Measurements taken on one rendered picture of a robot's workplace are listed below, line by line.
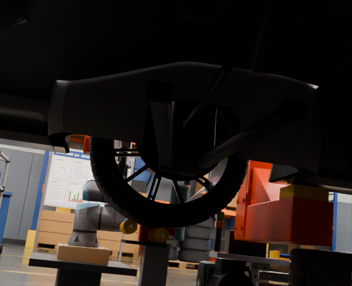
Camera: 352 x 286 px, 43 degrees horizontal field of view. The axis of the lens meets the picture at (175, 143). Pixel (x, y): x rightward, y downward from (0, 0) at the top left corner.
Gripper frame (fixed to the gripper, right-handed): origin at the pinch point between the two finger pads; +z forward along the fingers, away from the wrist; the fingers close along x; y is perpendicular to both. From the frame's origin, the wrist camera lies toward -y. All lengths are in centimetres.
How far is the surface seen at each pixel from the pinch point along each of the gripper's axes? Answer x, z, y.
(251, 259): -72, -1, 39
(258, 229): -60, 39, 26
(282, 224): -60, 64, 25
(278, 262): -86, -1, 40
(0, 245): 151, -542, 70
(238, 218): -59, 11, 21
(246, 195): -60, 19, 10
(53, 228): 106, -911, 32
